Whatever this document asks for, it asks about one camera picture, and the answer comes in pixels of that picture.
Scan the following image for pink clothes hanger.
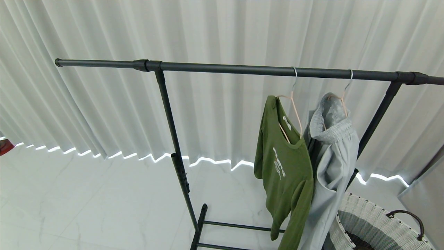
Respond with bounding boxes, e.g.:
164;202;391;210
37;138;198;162
276;67;303;143
328;69;353;117

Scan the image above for green sleeveless shirt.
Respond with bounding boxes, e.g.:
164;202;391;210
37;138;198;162
254;95;314;250

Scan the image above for pale grey shorts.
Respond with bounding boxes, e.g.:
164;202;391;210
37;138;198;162
298;92;360;250

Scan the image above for black clothes rack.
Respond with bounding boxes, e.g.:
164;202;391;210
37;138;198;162
54;58;444;250

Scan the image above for white laundry basket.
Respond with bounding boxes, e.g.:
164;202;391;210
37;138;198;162
330;193;434;250

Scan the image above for white curtain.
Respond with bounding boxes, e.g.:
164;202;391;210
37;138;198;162
0;0;444;186

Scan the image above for red object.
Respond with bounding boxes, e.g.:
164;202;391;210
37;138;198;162
0;139;14;156

